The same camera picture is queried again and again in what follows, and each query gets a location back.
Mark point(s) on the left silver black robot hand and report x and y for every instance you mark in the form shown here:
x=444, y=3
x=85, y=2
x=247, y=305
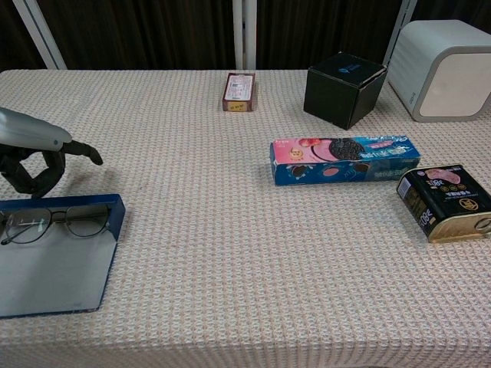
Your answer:
x=30, y=132

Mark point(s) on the blue box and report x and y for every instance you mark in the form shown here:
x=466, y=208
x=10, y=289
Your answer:
x=57, y=276

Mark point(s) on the brown small packet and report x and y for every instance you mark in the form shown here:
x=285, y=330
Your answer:
x=238, y=90

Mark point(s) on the black cube cardboard box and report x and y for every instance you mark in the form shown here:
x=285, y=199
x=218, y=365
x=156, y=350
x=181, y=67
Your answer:
x=337, y=96

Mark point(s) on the blue cookie pack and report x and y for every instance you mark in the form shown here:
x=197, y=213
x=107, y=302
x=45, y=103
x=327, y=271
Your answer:
x=345, y=161

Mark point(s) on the thin-framed eyeglasses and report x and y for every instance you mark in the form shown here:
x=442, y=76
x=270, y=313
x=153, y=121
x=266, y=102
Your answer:
x=86, y=224

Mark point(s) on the black pleated curtain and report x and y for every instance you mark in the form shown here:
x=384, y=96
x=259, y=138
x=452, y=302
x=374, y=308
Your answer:
x=153, y=34

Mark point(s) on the beige woven tablecloth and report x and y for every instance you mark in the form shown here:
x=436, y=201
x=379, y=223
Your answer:
x=268, y=287

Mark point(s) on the black gold luncheon meat can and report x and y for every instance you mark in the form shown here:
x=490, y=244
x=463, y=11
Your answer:
x=445, y=199

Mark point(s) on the white rounded appliance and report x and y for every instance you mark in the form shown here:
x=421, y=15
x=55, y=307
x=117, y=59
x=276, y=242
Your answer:
x=452, y=80

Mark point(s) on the grey aluminium extrusion bar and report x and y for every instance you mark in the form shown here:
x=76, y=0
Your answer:
x=40, y=34
x=401, y=27

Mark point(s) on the grey aluminium extrusion post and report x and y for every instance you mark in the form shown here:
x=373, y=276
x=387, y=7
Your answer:
x=244, y=34

